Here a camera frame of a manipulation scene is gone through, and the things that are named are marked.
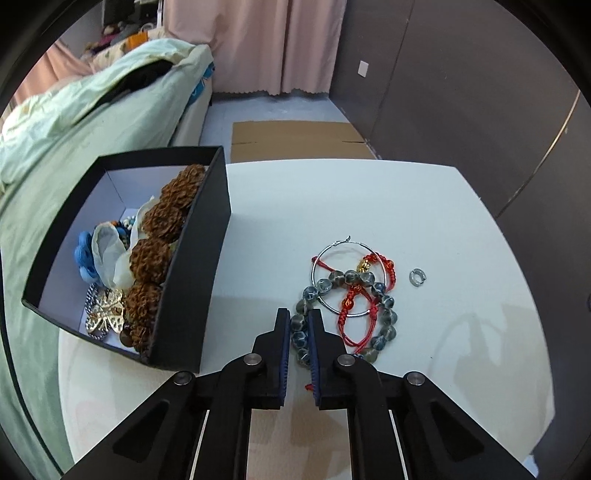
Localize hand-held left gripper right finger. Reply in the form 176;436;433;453
308;308;539;480

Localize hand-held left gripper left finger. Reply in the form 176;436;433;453
60;307;293;480

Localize grey glass bead bracelet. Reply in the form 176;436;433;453
290;268;399;365

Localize black cardboard box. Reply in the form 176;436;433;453
21;146;232;374

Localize brown seed bead bracelet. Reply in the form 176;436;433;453
121;164;207;354

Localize white sheer pouch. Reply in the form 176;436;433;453
91;194;160;289

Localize blue knitted flower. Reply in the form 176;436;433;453
74;231;100;283

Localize silver hoop earring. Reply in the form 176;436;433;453
311;236;380;319

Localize gold butterfly brooch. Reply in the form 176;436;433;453
87;288;125;335

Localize flattened cardboard sheet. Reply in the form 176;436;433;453
230;121;380;163

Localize bed with green sheet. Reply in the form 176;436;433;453
0;41;215;462

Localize blue patterned cloth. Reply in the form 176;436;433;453
189;62;215;104

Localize wide pink curtain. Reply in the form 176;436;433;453
164;0;348;97

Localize pale green quilt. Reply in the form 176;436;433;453
0;38;213;185

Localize pile of soft toys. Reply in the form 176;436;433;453
83;21;162;61

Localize narrow pink curtain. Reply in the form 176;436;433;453
14;39;93;104

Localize dark hanging clothes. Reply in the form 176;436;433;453
104;0;158;24

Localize red knotted cord bracelet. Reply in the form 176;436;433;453
339;284;382;356

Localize red cord bracelet gold charm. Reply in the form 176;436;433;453
313;251;397;292

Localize silver chain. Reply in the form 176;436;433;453
83;282;112;342

